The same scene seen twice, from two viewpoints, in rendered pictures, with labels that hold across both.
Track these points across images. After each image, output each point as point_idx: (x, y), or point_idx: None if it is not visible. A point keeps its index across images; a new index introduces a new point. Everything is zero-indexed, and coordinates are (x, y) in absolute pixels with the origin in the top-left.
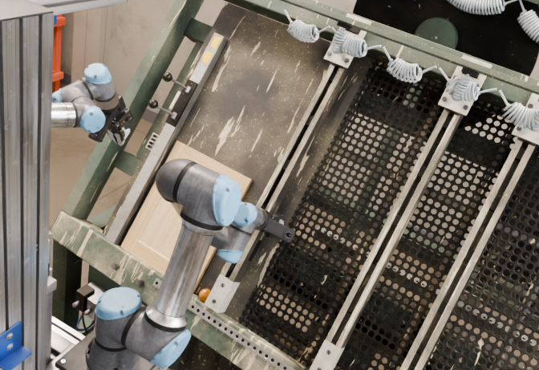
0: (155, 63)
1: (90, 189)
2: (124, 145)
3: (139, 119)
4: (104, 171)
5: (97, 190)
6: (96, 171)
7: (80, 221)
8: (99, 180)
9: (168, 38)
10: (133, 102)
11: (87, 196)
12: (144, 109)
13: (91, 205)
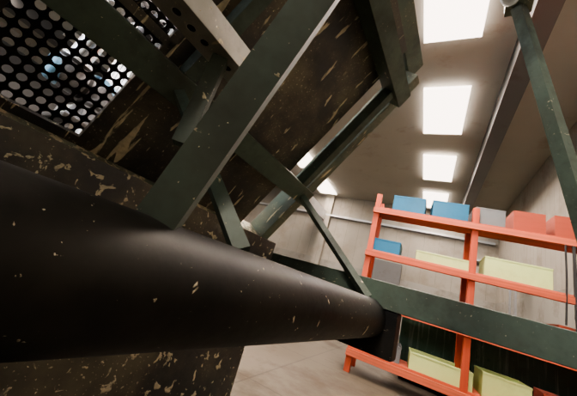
0: (350, 121)
1: (270, 208)
2: (309, 184)
3: (328, 165)
4: (286, 198)
5: (276, 213)
6: (279, 194)
7: (248, 224)
8: (280, 204)
9: (367, 104)
10: (324, 148)
11: (267, 213)
12: (335, 157)
13: (266, 225)
